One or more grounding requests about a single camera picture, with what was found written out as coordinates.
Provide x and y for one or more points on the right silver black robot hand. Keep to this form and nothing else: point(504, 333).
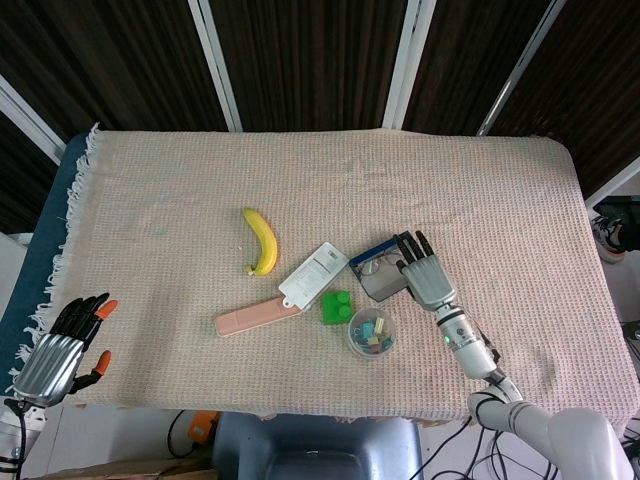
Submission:
point(430, 280)

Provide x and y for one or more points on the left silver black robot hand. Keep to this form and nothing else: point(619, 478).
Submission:
point(47, 362)

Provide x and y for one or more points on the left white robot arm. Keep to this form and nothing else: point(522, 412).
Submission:
point(7, 440)

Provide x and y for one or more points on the grey blue-edged pouch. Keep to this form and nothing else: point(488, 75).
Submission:
point(385, 287)

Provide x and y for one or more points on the brown cardboard box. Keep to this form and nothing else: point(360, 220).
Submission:
point(125, 472)

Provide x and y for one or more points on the clear jar of binder clips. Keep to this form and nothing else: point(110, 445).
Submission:
point(372, 332)

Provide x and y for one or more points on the green toy building block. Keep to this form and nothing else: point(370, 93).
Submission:
point(336, 311)

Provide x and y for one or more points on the white printed flat package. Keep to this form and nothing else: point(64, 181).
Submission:
point(312, 277)

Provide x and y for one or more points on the orange device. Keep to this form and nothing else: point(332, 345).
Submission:
point(200, 430)

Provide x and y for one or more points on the yellow banana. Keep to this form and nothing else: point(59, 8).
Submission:
point(267, 240)

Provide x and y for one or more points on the white and orange sneaker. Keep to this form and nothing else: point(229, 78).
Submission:
point(607, 237)

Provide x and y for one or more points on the long pink plastic case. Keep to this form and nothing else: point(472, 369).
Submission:
point(250, 317)

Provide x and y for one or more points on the grey robot torso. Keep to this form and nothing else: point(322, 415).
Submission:
point(320, 445)

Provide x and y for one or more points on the beige woven fringed blanket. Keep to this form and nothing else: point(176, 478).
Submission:
point(200, 175)

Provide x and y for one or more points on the white partition frame post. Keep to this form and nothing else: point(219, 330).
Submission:
point(215, 65)
point(615, 185)
point(520, 65)
point(25, 117)
point(405, 65)

